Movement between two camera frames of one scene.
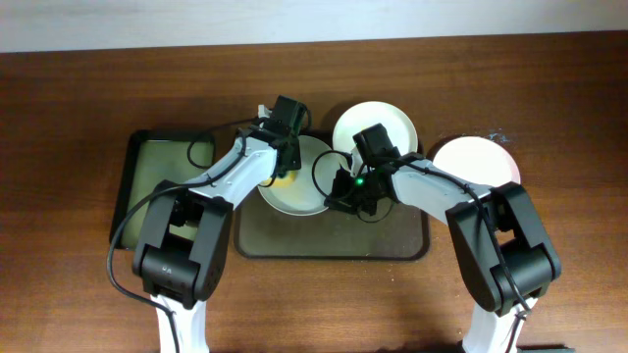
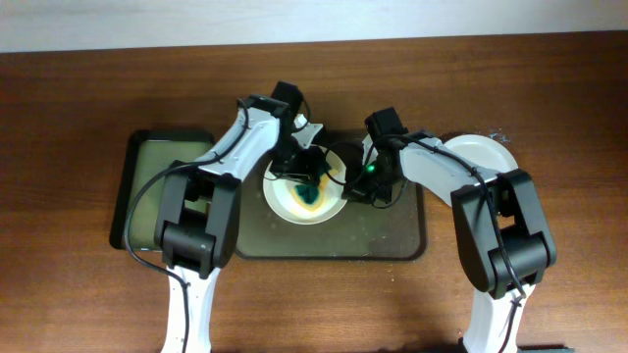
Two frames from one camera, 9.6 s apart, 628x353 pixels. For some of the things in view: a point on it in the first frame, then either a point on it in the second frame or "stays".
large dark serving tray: x=326 y=233 stays
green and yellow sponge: x=282 y=182 → x=312 y=195
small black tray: x=152 y=157 stays
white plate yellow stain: x=355 y=120 → x=279 y=196
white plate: x=478 y=159 stays
